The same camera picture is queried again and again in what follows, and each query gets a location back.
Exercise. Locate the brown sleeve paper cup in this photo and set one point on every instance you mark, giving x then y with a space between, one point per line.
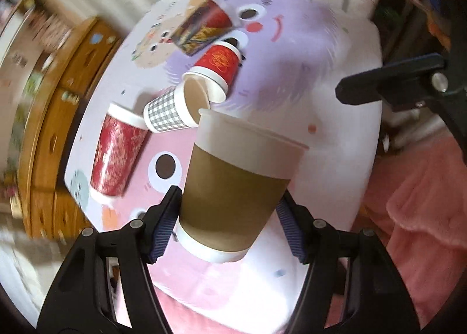
237 174

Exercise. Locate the tall red patterned cup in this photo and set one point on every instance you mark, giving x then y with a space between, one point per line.
121 137

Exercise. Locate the cartoon monster tablecloth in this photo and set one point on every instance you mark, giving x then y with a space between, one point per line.
294 54

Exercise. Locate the pink fluffy blanket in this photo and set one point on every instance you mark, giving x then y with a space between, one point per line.
416 201

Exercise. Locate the grey checkered paper cup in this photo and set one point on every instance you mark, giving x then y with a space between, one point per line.
177 108

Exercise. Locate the wooden desk with drawers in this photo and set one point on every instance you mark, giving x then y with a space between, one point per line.
48 210

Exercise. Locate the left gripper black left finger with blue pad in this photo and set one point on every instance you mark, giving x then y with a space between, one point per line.
80 297

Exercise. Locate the dark red illustrated cup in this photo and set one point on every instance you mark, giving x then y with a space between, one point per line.
210 20

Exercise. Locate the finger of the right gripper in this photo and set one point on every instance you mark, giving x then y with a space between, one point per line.
402 85

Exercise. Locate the small red paper cup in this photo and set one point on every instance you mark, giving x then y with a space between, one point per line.
216 70

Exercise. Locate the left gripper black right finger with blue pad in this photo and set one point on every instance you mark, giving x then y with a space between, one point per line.
376 299

